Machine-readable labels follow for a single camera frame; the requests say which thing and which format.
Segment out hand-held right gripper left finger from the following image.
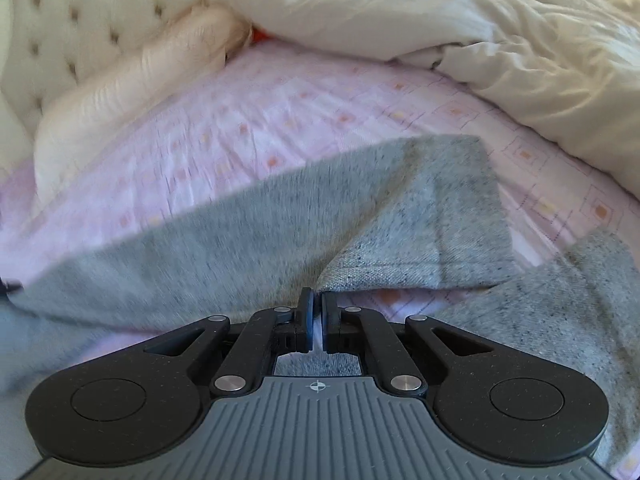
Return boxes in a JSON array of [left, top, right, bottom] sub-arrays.
[[143, 287, 317, 396]]

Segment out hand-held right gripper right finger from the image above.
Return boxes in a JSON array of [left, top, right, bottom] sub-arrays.
[[321, 291, 495, 396]]

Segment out cream tufted headboard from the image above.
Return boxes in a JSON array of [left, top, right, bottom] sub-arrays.
[[0, 0, 216, 171]]

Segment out cream pillow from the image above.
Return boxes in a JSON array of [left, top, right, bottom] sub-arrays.
[[35, 7, 251, 201]]

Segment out cream duvet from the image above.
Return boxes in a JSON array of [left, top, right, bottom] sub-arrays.
[[205, 0, 640, 196]]

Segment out pink patterned bed sheet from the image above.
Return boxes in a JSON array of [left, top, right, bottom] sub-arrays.
[[0, 42, 640, 480]]

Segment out grey pants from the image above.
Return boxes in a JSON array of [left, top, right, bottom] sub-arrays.
[[0, 135, 640, 478]]

